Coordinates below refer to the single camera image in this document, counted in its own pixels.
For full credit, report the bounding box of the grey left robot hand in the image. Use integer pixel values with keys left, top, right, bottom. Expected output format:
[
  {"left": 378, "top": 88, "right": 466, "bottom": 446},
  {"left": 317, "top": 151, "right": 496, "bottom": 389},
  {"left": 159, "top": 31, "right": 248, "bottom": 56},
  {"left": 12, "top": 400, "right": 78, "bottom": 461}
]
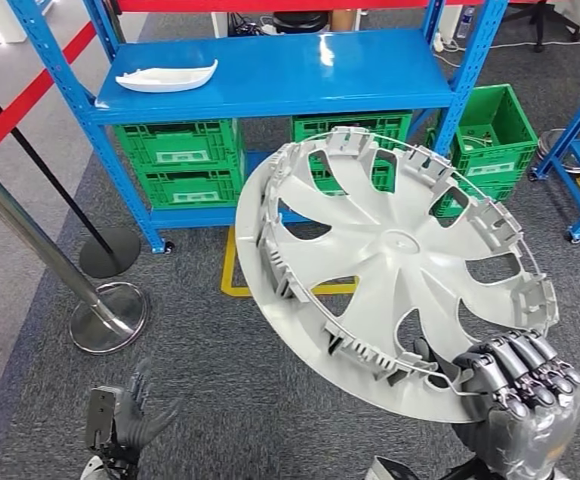
[{"left": 112, "top": 357, "right": 184, "bottom": 465}]

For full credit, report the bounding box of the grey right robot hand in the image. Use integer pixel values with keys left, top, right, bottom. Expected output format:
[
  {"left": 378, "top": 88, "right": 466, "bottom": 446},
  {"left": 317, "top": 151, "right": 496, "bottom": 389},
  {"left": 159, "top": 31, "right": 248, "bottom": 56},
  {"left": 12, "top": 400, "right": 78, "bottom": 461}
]
[{"left": 412, "top": 329, "right": 580, "bottom": 480}]

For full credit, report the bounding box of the silver plastic wheel cover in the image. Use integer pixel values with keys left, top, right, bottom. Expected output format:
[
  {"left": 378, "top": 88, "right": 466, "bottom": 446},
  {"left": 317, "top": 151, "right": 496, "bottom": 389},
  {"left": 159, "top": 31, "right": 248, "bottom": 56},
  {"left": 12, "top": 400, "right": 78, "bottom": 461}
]
[{"left": 235, "top": 125, "right": 560, "bottom": 425}]

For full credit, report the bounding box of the white plastic trim part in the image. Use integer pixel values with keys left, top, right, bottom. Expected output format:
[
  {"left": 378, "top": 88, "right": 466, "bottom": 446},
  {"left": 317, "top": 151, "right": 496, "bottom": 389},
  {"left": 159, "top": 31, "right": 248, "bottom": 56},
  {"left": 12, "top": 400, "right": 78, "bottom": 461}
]
[{"left": 115, "top": 59, "right": 220, "bottom": 94}]

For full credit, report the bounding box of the chrome stanchion with base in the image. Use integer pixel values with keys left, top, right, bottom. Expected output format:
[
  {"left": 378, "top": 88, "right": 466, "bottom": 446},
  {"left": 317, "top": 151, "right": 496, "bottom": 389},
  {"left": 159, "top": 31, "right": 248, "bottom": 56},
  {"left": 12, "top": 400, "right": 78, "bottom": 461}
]
[
  {"left": 537, "top": 127, "right": 580, "bottom": 176},
  {"left": 0, "top": 150, "right": 150, "bottom": 357}
]

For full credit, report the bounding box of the green open plastic crate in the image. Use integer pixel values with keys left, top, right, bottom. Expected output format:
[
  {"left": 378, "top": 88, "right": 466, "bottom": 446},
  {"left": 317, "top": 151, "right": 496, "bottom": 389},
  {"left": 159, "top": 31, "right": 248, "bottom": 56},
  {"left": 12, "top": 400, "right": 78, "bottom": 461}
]
[{"left": 448, "top": 84, "right": 540, "bottom": 183}]

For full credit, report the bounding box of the black office chair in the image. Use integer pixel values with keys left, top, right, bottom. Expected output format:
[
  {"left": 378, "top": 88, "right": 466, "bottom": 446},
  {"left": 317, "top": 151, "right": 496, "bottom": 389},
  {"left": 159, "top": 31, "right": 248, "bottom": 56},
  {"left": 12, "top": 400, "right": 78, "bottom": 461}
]
[{"left": 500, "top": 0, "right": 580, "bottom": 54}]

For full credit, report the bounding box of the clear water bottle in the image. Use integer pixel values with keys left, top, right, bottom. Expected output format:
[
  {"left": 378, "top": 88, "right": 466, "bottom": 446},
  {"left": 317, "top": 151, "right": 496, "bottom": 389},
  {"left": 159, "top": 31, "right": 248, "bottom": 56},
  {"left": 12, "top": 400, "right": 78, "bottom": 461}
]
[{"left": 455, "top": 6, "right": 475, "bottom": 40}]

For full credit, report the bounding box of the white desk panel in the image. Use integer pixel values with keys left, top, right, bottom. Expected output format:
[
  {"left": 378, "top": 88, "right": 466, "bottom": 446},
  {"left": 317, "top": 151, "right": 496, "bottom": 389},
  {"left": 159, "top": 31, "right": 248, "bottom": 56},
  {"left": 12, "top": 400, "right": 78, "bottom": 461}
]
[{"left": 552, "top": 0, "right": 580, "bottom": 36}]

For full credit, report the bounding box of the white desk with panels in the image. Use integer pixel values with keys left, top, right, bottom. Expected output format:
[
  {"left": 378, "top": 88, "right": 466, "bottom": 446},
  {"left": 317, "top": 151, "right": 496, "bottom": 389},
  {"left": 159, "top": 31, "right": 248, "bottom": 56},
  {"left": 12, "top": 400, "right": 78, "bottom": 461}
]
[{"left": 211, "top": 6, "right": 464, "bottom": 44}]

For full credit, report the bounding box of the white display plinth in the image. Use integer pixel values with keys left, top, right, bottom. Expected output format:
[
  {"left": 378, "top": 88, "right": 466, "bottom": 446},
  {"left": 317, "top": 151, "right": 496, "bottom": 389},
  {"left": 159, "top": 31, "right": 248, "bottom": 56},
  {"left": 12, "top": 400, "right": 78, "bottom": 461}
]
[{"left": 0, "top": 0, "right": 56, "bottom": 46}]

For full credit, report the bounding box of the black stool chrome base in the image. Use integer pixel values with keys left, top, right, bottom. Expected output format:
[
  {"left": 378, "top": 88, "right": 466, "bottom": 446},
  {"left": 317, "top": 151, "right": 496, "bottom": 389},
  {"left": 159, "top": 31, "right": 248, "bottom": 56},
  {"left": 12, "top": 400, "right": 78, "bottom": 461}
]
[{"left": 272, "top": 11, "right": 331, "bottom": 36}]

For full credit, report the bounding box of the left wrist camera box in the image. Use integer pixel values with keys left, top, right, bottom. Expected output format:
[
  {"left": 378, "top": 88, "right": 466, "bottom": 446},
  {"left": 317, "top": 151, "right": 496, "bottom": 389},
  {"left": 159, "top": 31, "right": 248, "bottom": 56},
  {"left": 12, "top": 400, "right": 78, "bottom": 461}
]
[{"left": 85, "top": 387, "right": 117, "bottom": 453}]

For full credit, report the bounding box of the white cable bundle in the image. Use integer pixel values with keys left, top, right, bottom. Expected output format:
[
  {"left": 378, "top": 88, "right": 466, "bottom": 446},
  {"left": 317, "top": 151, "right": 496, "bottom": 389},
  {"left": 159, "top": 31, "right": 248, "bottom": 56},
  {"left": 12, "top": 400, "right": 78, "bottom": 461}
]
[{"left": 462, "top": 132, "right": 494, "bottom": 152}]

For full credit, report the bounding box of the white power cable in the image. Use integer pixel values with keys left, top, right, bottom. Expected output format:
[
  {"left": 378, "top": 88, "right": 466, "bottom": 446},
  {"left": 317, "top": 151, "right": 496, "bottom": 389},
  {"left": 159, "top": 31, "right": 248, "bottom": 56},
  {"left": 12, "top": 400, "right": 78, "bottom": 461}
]
[{"left": 432, "top": 39, "right": 580, "bottom": 71}]

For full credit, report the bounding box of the black equipment with cables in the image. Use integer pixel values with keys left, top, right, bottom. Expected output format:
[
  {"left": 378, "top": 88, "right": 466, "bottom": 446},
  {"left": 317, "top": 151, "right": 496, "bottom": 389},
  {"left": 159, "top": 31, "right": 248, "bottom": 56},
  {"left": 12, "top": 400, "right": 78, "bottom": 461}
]
[{"left": 227, "top": 13, "right": 264, "bottom": 38}]

